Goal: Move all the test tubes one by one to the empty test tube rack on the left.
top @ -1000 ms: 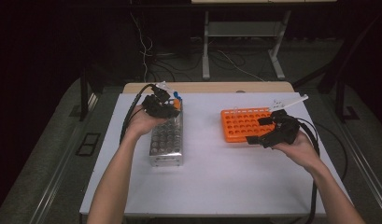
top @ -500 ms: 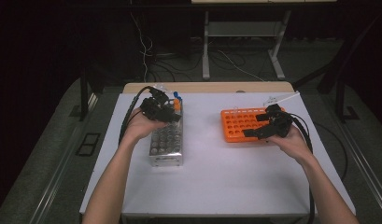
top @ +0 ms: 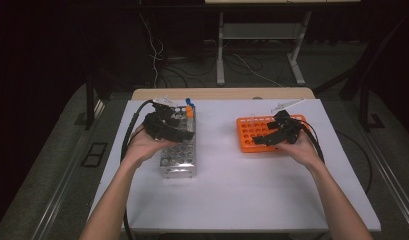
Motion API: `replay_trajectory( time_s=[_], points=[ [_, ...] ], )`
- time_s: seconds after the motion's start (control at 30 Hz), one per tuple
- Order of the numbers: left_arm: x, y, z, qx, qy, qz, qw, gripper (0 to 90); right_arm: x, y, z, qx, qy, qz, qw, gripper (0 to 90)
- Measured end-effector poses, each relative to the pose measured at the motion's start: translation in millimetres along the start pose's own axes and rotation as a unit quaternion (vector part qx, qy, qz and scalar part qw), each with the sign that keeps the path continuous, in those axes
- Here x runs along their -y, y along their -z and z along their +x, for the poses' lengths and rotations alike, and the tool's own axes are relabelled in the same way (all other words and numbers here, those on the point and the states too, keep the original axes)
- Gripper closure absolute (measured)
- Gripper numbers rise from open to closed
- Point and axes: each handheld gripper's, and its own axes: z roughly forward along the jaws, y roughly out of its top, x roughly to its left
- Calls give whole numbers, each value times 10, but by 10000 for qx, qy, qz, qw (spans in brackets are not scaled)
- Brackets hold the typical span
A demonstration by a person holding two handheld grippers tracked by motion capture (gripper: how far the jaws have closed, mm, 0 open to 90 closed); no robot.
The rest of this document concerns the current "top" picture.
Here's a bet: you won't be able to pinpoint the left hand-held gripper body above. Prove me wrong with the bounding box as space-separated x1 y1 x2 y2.
141 96 180 141

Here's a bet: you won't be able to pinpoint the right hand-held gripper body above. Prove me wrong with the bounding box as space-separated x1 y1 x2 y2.
271 98 307 146

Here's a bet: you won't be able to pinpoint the orange plastic tube rack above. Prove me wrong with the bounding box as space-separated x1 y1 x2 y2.
235 114 308 154

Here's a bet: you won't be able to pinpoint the orange-capped clear tube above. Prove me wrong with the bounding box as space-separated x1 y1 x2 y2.
185 105 196 133

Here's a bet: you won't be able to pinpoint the silver metal tube rack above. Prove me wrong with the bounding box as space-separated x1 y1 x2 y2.
159 105 197 179

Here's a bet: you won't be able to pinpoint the person's right hand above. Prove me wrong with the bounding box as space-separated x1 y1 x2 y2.
276 128 323 172

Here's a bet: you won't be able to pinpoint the person's left hand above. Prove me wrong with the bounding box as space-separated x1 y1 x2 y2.
121 123 176 166

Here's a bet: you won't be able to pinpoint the wooden table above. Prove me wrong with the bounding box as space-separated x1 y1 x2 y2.
131 87 316 101

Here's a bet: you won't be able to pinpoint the black floor socket plate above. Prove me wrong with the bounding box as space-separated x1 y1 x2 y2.
81 142 109 168

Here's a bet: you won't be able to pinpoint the black stand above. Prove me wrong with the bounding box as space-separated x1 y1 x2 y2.
313 16 406 133

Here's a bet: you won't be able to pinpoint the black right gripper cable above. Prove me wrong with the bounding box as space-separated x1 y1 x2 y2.
300 119 326 164

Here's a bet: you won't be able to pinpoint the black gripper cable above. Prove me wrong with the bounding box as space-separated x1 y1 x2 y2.
300 119 326 164
120 99 155 240

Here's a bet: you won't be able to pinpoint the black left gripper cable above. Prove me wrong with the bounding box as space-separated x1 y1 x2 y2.
120 99 155 240

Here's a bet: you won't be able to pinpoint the black floor cables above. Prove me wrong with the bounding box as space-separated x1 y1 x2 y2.
156 56 220 88

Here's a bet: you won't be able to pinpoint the white floor cable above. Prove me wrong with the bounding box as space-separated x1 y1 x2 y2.
232 53 284 88

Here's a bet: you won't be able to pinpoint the white hanging cable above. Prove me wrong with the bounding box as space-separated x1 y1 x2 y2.
138 0 165 89

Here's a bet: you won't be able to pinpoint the thin black floor cable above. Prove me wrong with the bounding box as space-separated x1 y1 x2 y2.
335 131 374 194

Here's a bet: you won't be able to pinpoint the grey metal frame table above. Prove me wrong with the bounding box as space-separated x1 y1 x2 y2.
204 0 361 86

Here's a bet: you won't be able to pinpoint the metal floor rail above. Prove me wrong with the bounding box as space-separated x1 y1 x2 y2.
31 99 106 240
358 126 409 228

